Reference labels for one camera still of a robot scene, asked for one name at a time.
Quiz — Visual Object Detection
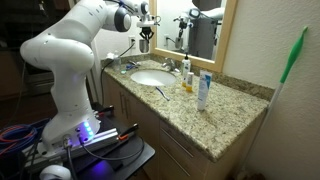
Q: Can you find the white round device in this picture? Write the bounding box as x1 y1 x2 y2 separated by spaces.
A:
39 164 73 180

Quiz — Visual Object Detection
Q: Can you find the black power cord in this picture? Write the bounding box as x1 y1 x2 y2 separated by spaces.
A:
99 39 136 108

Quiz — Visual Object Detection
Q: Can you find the metal cabinet door handle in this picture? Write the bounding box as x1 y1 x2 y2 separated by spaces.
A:
119 92 125 115

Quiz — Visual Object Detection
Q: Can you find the metal drawer handle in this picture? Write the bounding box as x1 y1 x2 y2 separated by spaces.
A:
160 144 191 178
160 128 195 158

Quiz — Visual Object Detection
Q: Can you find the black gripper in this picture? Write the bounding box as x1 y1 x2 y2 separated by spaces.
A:
139 26 154 42

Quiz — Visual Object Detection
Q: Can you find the green-handled mop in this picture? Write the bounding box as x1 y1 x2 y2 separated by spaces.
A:
233 25 308 180

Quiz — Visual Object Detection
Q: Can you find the black cart top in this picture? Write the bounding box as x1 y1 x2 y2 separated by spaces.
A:
64 102 156 180

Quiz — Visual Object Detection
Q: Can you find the black base cable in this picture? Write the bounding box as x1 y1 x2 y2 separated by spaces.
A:
78 134 146 162

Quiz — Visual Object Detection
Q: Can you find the wood-framed wall mirror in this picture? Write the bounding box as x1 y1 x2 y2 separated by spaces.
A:
148 0 238 73

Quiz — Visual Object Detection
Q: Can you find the large white cream tube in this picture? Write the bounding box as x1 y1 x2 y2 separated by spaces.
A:
196 69 213 112

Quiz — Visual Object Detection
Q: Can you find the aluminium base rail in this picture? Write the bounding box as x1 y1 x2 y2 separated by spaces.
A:
21 128 121 168

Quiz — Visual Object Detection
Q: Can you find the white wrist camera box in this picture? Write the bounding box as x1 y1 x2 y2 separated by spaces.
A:
136 20 156 29

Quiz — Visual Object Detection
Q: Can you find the small white yellow-capped tube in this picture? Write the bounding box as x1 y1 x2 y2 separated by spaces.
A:
185 71 195 93

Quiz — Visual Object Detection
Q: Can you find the white wall outlet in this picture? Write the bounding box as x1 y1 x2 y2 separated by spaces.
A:
128 35 137 50

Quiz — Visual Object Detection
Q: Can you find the orange black clamp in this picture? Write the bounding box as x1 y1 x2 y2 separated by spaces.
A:
95 105 115 118
117 123 140 141

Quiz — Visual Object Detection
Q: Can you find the green soap pump bottle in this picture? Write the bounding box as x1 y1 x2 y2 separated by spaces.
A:
181 53 192 88

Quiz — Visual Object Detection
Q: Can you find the clear plastic water bottle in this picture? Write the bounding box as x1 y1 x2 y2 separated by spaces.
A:
112 50 122 72

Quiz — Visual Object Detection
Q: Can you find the beige vanity cabinet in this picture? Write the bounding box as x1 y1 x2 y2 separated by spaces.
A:
101 71 268 180

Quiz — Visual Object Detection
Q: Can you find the grey metal cup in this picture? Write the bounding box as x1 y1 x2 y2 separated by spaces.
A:
138 38 150 54

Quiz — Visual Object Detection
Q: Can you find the chrome sink faucet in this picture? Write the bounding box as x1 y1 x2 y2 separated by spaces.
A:
161 57 181 74

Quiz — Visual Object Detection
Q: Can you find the white oval sink basin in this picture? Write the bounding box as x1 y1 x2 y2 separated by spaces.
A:
129 68 177 87

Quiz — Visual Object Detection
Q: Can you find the blue orange cable coil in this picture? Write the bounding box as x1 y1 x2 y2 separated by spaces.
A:
0 123 40 156

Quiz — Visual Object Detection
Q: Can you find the blue toothbrush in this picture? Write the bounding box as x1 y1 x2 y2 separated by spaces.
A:
155 86 171 102

